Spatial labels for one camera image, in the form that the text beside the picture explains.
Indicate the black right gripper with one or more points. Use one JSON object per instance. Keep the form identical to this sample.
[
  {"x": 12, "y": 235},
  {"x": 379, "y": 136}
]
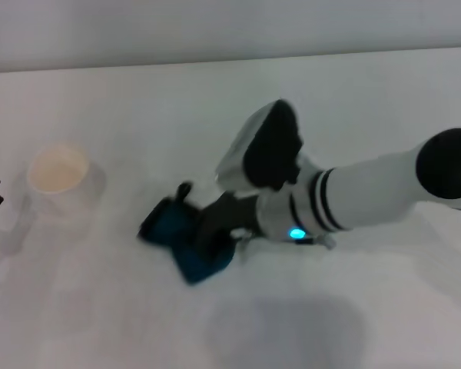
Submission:
[{"x": 223, "y": 223}]

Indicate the blue rag with black trim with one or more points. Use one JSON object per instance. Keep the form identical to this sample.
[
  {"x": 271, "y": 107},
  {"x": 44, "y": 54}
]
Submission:
[{"x": 176, "y": 230}]

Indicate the white paper cup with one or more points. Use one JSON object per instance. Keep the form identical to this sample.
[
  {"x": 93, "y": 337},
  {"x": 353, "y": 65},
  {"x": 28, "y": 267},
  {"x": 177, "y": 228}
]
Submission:
[{"x": 59, "y": 173}]

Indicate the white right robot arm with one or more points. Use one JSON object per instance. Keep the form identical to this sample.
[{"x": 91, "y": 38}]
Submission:
[{"x": 349, "y": 196}]

